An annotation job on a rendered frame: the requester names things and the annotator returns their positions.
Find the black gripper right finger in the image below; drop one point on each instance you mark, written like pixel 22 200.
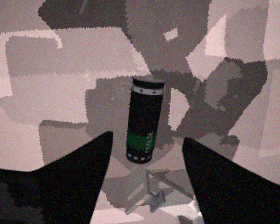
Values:
pixel 226 192

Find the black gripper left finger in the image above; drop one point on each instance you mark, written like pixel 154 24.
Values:
pixel 62 192

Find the black cylindrical battery with green label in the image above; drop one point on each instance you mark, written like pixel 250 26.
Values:
pixel 144 113

